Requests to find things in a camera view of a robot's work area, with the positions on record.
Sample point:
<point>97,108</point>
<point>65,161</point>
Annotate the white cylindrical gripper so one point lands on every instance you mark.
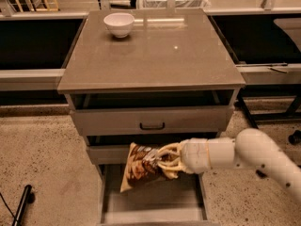
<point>194,155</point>

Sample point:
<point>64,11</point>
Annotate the brown chip bag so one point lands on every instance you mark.
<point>142,166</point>

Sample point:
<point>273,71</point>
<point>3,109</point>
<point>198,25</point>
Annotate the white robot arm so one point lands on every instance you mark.
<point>251,149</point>

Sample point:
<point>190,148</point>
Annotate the grey top drawer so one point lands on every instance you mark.
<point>138,121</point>

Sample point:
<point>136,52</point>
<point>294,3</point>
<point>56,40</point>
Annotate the grey bottom drawer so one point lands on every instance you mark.
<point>162,203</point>

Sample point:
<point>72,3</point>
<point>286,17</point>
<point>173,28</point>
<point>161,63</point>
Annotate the grey drawer cabinet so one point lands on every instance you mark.
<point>172,58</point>

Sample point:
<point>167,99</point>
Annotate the black chair base caster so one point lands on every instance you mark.
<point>261,174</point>

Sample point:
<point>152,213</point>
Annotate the white ceramic bowl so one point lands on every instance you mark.
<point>119,24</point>

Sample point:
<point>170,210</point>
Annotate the black stand leg left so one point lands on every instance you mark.
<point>28,197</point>

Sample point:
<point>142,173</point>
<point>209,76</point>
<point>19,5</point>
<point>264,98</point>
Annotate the wire mesh basket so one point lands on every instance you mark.
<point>149,4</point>

